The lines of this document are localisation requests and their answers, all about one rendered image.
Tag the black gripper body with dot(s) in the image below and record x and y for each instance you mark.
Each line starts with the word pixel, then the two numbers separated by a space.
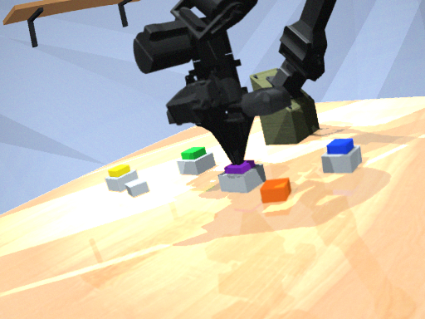
pixel 265 101

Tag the orange block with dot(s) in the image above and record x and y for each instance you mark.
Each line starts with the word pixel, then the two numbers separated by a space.
pixel 275 190

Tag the green button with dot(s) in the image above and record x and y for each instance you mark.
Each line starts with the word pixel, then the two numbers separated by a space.
pixel 195 161

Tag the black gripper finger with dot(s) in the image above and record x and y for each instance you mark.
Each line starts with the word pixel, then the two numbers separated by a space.
pixel 221 135
pixel 238 131

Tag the yellow button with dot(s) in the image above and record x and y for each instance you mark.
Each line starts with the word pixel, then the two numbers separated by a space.
pixel 119 176

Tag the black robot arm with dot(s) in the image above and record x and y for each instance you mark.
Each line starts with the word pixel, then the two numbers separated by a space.
pixel 164 45

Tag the blue button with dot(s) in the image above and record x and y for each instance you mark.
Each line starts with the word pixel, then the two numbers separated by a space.
pixel 341 157

